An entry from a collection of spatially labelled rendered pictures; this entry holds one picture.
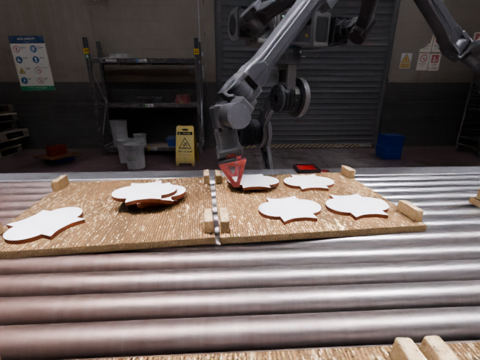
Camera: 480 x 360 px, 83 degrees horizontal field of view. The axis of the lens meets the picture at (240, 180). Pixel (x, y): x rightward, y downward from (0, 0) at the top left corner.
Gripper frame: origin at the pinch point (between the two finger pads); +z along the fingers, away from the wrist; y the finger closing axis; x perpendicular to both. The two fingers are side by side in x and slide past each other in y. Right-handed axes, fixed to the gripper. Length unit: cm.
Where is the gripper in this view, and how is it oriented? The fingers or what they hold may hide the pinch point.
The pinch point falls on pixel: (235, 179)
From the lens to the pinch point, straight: 73.4
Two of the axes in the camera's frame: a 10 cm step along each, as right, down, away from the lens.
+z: 1.8, 9.3, 3.2
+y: 1.1, 3.1, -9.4
